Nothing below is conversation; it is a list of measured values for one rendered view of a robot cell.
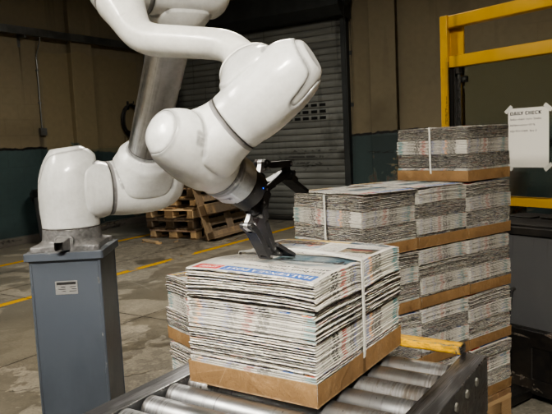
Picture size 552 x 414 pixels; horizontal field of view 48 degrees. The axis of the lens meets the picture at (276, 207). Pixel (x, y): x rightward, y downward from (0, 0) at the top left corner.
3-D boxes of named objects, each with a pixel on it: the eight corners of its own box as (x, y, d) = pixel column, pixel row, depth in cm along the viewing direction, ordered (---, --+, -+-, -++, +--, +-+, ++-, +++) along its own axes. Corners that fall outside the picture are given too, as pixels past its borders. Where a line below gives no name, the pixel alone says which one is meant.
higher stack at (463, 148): (401, 409, 290) (393, 129, 276) (443, 391, 307) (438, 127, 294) (471, 439, 259) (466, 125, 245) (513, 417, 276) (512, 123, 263)
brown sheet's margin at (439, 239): (350, 239, 264) (350, 228, 264) (397, 231, 281) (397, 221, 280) (419, 249, 234) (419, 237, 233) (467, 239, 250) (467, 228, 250)
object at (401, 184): (347, 186, 261) (347, 184, 261) (395, 181, 278) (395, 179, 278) (416, 190, 231) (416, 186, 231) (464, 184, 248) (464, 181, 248)
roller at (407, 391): (225, 349, 139) (219, 372, 137) (431, 386, 113) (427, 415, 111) (237, 354, 142) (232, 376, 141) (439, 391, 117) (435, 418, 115)
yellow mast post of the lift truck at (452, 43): (444, 352, 335) (438, 16, 317) (455, 348, 340) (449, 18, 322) (458, 356, 328) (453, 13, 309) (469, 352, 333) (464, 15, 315)
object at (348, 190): (295, 193, 243) (295, 190, 242) (348, 186, 260) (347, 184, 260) (363, 197, 214) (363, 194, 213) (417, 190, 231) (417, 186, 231)
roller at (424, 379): (241, 342, 144) (237, 364, 142) (443, 375, 118) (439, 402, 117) (253, 344, 148) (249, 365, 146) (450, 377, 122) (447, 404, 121)
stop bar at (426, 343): (292, 326, 157) (292, 318, 156) (466, 351, 133) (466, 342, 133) (285, 329, 154) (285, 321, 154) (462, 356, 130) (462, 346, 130)
